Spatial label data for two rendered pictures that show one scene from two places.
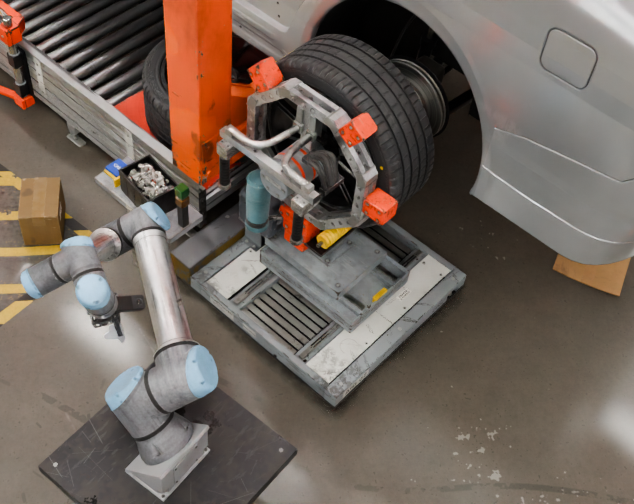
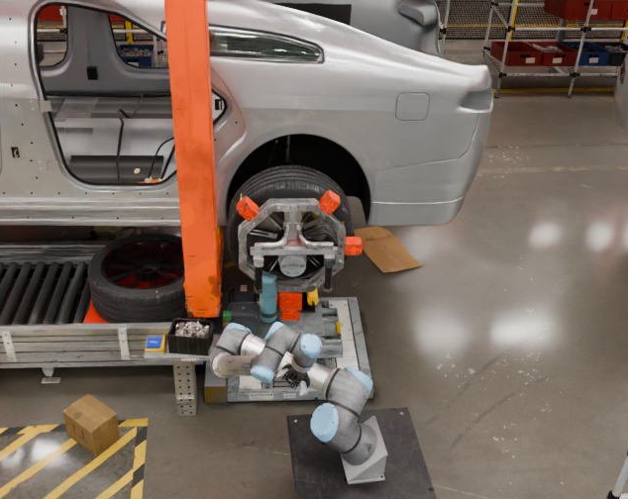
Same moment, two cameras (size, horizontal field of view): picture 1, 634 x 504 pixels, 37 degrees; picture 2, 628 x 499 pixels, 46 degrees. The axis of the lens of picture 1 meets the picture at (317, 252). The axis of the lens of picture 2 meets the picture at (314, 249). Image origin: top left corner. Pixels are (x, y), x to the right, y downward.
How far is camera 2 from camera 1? 210 cm
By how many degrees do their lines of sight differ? 35
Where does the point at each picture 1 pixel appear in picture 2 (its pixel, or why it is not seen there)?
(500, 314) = (386, 306)
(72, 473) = not seen: outside the picture
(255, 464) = (399, 428)
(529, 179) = (405, 191)
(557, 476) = (492, 351)
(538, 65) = (395, 120)
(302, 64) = (269, 188)
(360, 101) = (318, 188)
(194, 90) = (211, 241)
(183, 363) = (353, 376)
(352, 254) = (306, 316)
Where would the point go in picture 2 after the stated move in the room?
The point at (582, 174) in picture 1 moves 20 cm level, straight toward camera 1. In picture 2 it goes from (436, 167) to (455, 184)
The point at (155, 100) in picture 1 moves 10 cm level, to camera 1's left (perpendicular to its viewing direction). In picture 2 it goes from (129, 297) to (112, 304)
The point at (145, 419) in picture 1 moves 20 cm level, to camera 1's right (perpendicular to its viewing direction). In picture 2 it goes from (352, 429) to (385, 407)
